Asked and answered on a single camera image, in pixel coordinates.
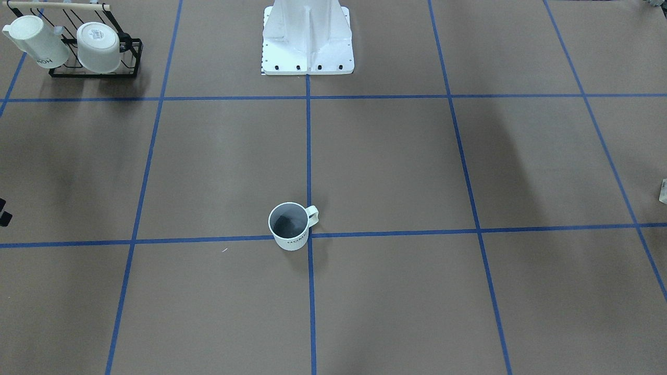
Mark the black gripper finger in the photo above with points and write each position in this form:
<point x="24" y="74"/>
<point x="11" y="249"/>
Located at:
<point x="5" y="217"/>

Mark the black wire cup rack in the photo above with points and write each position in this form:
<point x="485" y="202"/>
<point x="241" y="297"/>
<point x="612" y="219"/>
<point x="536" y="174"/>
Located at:
<point x="73" y="39"/>

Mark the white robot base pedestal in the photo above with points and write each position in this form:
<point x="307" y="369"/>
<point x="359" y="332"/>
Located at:
<point x="307" y="37"/>

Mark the white HOME mug on rack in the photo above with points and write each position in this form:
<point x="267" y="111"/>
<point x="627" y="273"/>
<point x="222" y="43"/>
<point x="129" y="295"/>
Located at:
<point x="31" y="35"/>

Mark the blue Pascual milk carton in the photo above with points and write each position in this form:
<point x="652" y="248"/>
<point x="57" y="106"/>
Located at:
<point x="662" y="197"/>

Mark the white cup bottom on rack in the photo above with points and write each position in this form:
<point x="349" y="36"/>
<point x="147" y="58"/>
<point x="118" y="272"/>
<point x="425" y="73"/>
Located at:
<point x="98" y="47"/>

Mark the white home mug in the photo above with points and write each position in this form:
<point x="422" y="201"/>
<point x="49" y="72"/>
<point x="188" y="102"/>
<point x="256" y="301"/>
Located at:
<point x="290" y="224"/>
<point x="31" y="35"/>

